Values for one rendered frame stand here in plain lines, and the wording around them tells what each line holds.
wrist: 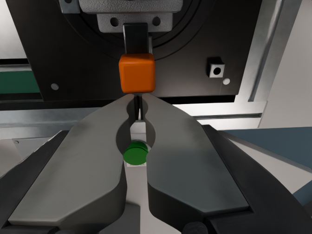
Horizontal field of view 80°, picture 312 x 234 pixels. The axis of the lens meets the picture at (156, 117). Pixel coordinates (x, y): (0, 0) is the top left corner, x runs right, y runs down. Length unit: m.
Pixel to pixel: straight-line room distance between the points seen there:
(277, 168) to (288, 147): 1.46
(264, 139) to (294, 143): 0.29
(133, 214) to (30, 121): 0.38
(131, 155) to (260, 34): 0.22
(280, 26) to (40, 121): 0.32
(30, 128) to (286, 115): 0.47
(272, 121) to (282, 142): 1.50
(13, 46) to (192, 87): 0.23
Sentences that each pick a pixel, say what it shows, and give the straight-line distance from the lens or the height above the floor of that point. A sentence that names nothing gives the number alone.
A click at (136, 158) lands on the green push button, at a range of 0.29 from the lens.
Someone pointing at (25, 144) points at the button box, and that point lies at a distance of 0.33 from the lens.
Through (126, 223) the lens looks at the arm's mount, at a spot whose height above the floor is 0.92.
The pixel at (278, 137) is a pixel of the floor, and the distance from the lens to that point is 1.90.
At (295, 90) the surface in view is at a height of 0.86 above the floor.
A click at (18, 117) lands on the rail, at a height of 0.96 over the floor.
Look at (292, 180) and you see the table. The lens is 0.66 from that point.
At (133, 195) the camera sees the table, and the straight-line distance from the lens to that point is 0.56.
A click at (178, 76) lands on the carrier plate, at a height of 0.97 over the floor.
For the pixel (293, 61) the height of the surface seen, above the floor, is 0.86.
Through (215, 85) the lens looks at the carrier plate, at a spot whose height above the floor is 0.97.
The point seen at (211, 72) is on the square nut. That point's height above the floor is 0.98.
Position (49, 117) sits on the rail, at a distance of 0.29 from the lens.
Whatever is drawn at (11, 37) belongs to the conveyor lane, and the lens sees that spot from 0.31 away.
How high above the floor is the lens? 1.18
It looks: 57 degrees down
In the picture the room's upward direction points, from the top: 174 degrees clockwise
